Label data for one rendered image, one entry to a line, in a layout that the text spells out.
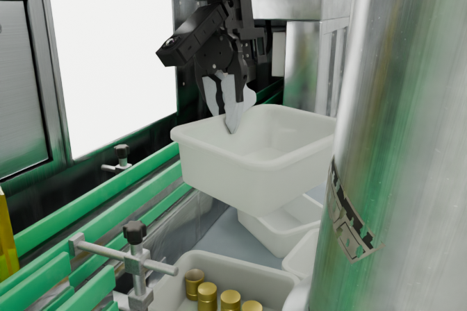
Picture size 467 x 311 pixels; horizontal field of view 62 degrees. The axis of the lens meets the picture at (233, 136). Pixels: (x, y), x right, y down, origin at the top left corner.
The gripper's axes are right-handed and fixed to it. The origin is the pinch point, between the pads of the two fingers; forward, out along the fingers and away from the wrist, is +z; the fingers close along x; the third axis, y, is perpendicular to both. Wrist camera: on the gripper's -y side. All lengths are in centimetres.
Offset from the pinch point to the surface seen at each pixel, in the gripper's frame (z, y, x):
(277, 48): -11, 70, 37
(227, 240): 32.4, 18.4, 21.4
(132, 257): 13.6, -17.5, 3.1
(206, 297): 29.1, -3.4, 6.4
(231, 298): 29.2, -1.4, 2.5
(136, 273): 16.0, -17.5, 2.8
